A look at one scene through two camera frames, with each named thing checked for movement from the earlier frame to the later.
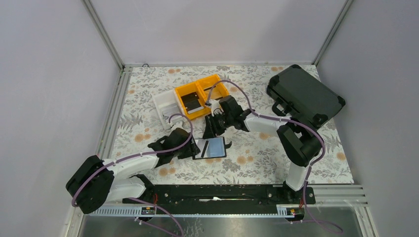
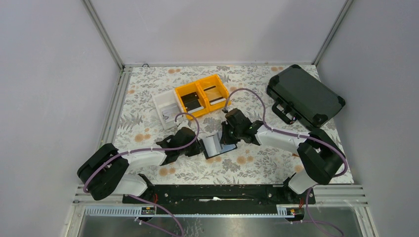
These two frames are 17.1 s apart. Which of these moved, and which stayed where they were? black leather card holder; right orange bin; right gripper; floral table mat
Moved: right gripper
Stayed: black leather card holder; right orange bin; floral table mat
